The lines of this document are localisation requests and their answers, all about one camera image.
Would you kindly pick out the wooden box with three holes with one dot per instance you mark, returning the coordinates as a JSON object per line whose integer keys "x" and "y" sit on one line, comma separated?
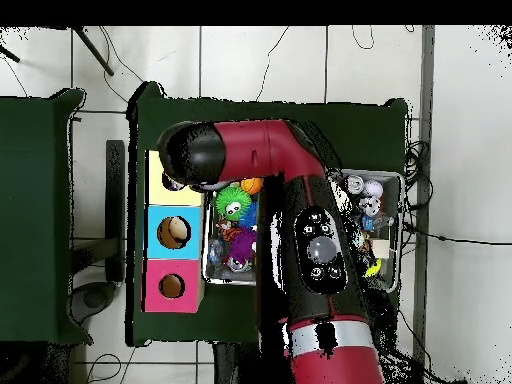
{"x": 176, "y": 248}

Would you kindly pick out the purple spiky toy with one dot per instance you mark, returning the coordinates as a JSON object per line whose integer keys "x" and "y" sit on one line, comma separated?
{"x": 242, "y": 246}

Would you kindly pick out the white baseball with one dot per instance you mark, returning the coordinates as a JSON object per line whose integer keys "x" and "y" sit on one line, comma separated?
{"x": 372, "y": 188}

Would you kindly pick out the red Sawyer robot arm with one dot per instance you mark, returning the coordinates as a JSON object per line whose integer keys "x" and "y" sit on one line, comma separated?
{"x": 256, "y": 150}

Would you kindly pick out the dark green tablecloth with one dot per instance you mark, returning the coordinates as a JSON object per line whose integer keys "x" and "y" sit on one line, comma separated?
{"x": 240, "y": 112}
{"x": 32, "y": 200}

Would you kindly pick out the blue spiky ball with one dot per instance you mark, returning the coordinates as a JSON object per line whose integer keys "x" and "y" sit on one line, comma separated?
{"x": 250, "y": 218}

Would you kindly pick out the floral patterned cloth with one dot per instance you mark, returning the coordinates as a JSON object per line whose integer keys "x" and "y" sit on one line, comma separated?
{"x": 172, "y": 185}

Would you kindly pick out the orange mini basketball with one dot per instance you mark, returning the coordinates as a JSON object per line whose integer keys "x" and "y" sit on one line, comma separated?
{"x": 252, "y": 186}

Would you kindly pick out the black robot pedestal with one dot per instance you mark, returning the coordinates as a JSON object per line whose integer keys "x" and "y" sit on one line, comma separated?
{"x": 230, "y": 364}

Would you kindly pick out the clear mesh bin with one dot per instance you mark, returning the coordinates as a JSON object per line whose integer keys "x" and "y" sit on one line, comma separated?
{"x": 224, "y": 276}

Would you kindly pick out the black tripod leg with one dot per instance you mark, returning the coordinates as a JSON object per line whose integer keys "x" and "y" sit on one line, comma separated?
{"x": 10, "y": 54}
{"x": 94, "y": 50}

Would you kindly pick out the black upright panel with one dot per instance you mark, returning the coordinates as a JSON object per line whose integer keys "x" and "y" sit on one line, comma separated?
{"x": 115, "y": 208}

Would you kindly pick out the green spiky ball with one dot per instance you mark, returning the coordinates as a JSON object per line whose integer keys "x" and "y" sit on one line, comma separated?
{"x": 233, "y": 203}

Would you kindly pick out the grey round floor stand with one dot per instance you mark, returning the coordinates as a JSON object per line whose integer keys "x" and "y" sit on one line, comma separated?
{"x": 94, "y": 298}

